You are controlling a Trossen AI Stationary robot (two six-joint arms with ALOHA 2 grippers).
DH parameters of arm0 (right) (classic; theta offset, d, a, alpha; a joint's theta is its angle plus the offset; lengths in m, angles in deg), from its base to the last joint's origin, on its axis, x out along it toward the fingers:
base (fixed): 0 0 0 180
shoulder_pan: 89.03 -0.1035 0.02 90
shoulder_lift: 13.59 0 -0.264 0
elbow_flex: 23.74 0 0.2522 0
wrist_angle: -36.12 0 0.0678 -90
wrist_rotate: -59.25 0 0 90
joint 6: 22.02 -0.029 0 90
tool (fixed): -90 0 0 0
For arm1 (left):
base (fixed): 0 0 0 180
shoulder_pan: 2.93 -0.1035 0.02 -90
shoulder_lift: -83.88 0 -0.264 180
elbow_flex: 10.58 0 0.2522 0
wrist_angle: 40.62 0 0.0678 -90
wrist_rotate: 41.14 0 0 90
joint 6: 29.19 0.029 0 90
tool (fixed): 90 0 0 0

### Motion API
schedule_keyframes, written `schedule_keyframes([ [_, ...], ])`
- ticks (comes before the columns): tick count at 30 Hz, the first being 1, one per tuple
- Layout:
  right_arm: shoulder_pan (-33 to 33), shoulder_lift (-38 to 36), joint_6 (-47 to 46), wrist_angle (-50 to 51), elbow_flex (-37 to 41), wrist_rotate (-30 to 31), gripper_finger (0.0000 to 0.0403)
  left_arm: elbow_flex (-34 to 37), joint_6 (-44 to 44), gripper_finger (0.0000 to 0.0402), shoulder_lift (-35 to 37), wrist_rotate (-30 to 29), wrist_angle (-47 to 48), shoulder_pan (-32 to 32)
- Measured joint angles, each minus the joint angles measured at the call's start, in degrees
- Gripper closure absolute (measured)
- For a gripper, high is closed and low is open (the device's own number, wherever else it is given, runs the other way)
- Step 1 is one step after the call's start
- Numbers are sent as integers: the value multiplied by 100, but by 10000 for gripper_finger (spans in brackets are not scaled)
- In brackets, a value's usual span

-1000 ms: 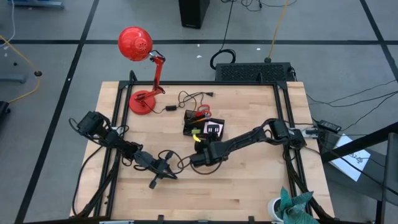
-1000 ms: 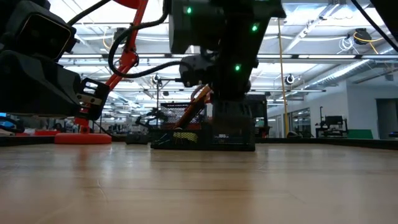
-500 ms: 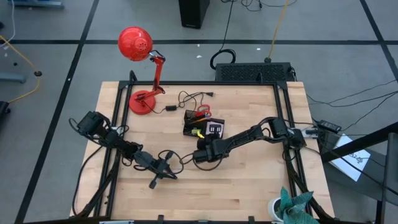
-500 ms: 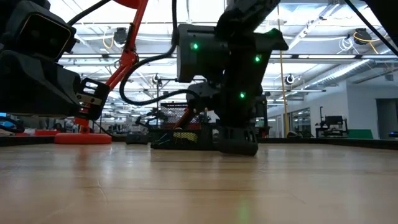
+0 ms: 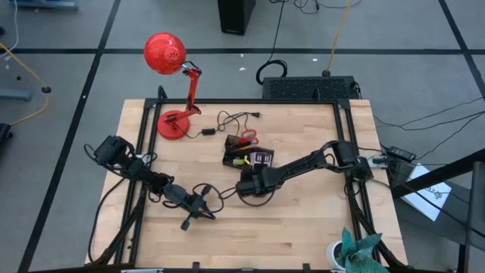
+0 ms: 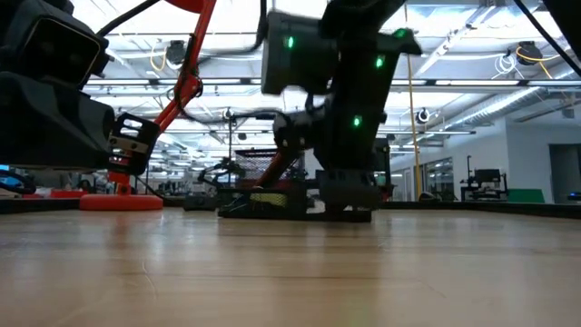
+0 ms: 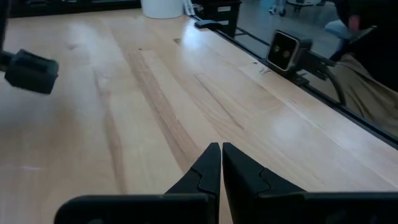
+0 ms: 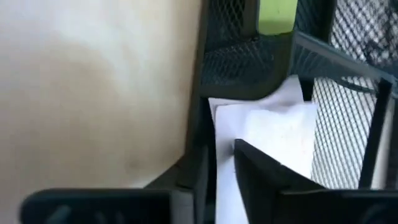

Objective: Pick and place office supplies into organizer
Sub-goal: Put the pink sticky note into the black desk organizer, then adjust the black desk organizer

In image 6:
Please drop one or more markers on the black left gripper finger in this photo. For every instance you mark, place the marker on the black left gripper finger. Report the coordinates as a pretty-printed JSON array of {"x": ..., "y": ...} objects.
[
  {"x": 45, "y": 127},
  {"x": 134, "y": 150}
]

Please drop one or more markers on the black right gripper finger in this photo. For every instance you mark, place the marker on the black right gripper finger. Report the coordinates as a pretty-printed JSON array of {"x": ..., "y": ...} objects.
[{"x": 349, "y": 191}]

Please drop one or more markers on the orange pencil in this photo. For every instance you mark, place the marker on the orange pencil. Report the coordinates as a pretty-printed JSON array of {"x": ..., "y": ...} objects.
[{"x": 270, "y": 177}]

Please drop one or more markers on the small yellow-green eraser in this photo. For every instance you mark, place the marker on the small yellow-green eraser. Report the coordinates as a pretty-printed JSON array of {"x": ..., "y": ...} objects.
[{"x": 265, "y": 200}]

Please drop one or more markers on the background black robot arm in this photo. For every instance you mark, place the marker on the background black robot arm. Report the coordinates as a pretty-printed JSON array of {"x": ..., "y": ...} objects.
[{"x": 222, "y": 168}]

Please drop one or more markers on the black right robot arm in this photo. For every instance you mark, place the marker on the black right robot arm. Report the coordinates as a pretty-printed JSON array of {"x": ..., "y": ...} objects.
[{"x": 363, "y": 91}]

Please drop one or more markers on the black mesh desk organizer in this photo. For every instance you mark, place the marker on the black mesh desk organizer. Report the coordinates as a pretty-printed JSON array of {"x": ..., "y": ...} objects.
[{"x": 236, "y": 211}]

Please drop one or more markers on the black monitor on stand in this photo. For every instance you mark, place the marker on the black monitor on stand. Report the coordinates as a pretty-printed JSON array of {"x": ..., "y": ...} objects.
[{"x": 385, "y": 159}]

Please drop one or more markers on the red desk lamp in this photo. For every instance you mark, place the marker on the red desk lamp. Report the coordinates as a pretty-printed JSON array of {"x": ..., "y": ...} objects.
[{"x": 120, "y": 203}]

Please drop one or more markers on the blue-lit monitor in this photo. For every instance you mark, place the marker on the blue-lit monitor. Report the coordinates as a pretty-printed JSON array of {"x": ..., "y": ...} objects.
[{"x": 4, "y": 168}]

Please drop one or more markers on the person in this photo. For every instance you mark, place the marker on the person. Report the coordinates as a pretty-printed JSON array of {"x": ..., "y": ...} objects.
[{"x": 84, "y": 185}]

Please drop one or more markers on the black and blue machine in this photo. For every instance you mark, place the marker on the black and blue machine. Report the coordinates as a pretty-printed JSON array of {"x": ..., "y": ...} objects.
[{"x": 18, "y": 184}]

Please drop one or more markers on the red flat object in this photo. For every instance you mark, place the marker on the red flat object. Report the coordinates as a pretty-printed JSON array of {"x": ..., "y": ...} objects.
[{"x": 65, "y": 194}]

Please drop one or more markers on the black workstation with monitors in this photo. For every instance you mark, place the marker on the black workstation with monitors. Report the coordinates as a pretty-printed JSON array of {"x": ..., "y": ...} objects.
[{"x": 485, "y": 176}]

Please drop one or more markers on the green panel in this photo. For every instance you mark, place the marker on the green panel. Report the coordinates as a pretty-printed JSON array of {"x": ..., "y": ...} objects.
[{"x": 526, "y": 196}]

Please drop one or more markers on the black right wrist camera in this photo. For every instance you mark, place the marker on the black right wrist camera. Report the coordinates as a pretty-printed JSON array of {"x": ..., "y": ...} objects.
[{"x": 295, "y": 131}]

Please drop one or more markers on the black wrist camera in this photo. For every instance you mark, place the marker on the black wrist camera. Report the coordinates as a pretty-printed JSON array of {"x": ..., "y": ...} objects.
[
  {"x": 295, "y": 131},
  {"x": 59, "y": 50}
]

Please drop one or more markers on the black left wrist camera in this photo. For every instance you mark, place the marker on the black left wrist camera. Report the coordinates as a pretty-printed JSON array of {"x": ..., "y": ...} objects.
[{"x": 59, "y": 50}]

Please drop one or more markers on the black metal table frame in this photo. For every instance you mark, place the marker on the black metal table frame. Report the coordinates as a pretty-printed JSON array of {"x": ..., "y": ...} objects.
[{"x": 454, "y": 208}]

